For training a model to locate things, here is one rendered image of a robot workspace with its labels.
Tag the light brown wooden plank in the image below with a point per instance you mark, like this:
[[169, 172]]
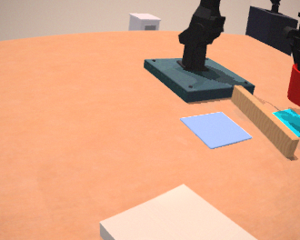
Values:
[[276, 131]]

